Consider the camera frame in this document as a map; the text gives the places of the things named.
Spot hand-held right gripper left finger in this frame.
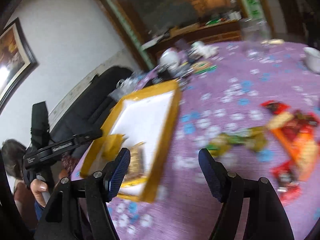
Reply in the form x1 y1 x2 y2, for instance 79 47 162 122
34 148 131 240

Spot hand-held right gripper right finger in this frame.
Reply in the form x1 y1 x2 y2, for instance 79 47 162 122
198 148 295 240

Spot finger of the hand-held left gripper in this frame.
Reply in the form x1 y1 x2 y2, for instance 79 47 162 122
72 129 103 147

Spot clear cracker packet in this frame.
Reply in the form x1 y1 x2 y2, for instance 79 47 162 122
126 142 147 182

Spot green snack packet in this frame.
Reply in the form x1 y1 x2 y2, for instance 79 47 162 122
207 127 267 157

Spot yellow-edged cardboard tray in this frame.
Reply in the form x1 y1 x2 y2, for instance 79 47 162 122
80 80 182 203

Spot red black candy packet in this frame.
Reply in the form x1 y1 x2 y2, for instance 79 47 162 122
272 161 302 203

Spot orange cracker packet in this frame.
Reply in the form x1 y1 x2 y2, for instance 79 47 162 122
266 111 319 182

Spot person's left hand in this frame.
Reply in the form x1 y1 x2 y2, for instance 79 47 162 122
30 176 54 208

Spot person's head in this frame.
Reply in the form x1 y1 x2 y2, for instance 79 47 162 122
1 139 29 188

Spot person's floral patterned clothing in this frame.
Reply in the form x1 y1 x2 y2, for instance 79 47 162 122
61 155 77 175

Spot black leather sofa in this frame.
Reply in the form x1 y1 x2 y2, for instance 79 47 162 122
49 66 133 155

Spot purple floral tablecloth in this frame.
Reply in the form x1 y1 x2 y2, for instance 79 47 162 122
71 41 320 240

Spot clear plastic bag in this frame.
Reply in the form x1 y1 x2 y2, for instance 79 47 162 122
110 72 140 98

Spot black cylindrical device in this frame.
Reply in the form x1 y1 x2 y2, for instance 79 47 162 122
156 65 175 79

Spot clear plastic wrapper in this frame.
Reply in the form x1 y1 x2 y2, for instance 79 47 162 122
175 65 193 80

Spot green flat cracker packet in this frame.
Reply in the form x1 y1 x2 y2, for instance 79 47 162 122
192 61 218 74

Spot white flat box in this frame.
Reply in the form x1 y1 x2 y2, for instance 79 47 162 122
141 39 165 49

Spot white round container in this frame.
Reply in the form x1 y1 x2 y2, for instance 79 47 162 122
159 47 181 70

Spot white gloves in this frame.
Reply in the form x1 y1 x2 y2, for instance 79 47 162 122
191 41 218 58

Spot glass pitcher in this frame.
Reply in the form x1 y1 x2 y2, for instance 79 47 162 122
240 19 272 55

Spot white bowl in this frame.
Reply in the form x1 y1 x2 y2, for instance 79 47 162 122
304 47 320 74

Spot wooden glass cabinet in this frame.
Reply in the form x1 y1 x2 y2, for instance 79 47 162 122
90 0 273 68

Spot framed wall picture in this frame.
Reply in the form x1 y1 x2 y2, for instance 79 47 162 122
0 17 39 110

